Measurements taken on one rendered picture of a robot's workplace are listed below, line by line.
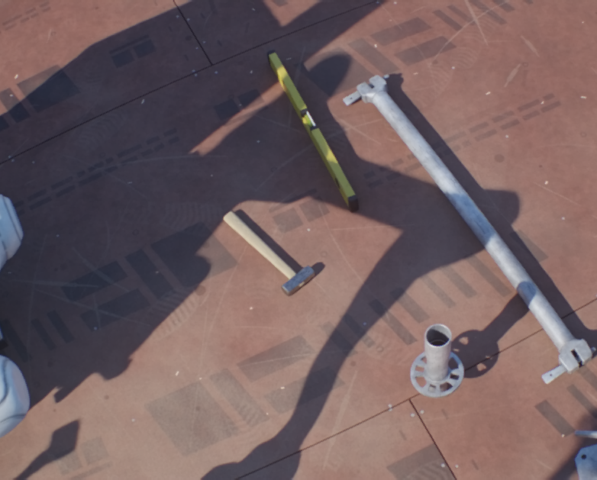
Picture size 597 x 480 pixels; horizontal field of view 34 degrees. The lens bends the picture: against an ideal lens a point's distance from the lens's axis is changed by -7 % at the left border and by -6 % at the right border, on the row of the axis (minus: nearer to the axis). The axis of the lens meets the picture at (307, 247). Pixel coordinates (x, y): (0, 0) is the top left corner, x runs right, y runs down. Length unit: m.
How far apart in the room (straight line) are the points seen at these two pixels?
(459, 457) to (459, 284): 0.46
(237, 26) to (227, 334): 1.07
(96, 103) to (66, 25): 0.41
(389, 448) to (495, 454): 0.25
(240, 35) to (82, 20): 0.57
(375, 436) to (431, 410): 0.14
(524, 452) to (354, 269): 0.66
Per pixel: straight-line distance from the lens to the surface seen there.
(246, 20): 3.21
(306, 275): 2.56
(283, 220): 2.69
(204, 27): 3.22
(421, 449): 2.37
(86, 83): 3.17
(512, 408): 2.41
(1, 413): 1.59
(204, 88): 3.03
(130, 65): 3.17
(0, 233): 2.09
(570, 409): 2.43
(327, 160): 2.73
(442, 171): 2.69
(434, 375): 2.31
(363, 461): 2.36
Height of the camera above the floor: 2.20
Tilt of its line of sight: 56 degrees down
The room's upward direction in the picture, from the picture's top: 11 degrees counter-clockwise
